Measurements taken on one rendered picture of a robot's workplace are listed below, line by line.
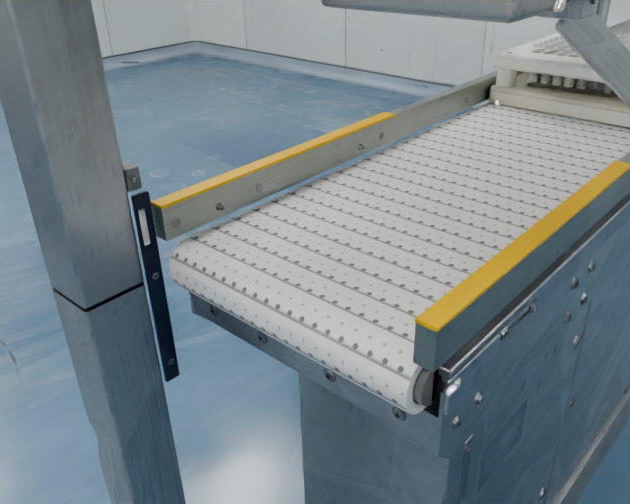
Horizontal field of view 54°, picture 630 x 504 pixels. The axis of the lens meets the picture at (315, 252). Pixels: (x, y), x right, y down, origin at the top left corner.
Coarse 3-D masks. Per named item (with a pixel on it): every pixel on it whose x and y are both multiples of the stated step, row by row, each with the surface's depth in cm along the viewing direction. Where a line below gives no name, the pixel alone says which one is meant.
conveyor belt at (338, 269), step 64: (448, 128) 80; (512, 128) 80; (576, 128) 79; (320, 192) 63; (384, 192) 63; (448, 192) 62; (512, 192) 62; (192, 256) 53; (256, 256) 52; (320, 256) 51; (384, 256) 51; (448, 256) 51; (256, 320) 48; (320, 320) 44; (384, 320) 43; (384, 384) 40
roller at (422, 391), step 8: (424, 368) 40; (424, 376) 40; (432, 376) 40; (440, 376) 41; (416, 384) 40; (424, 384) 40; (432, 384) 41; (440, 384) 42; (416, 392) 40; (424, 392) 40; (432, 392) 41; (416, 400) 40; (424, 400) 40; (432, 400) 41
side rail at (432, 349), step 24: (624, 192) 59; (576, 216) 49; (600, 216) 55; (552, 240) 47; (576, 240) 51; (528, 264) 44; (504, 288) 42; (480, 312) 40; (432, 336) 36; (456, 336) 38; (432, 360) 37
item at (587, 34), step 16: (592, 0) 39; (544, 16) 40; (560, 16) 40; (576, 16) 39; (592, 16) 41; (560, 32) 41; (576, 32) 41; (592, 32) 41; (608, 32) 42; (576, 48) 42; (592, 48) 42; (608, 48) 42; (624, 48) 43; (592, 64) 42; (608, 64) 43; (624, 64) 43; (608, 80) 43; (624, 80) 44; (624, 96) 44
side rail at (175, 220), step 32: (448, 96) 82; (480, 96) 88; (384, 128) 73; (416, 128) 78; (288, 160) 62; (320, 160) 66; (224, 192) 57; (256, 192) 60; (160, 224) 53; (192, 224) 55
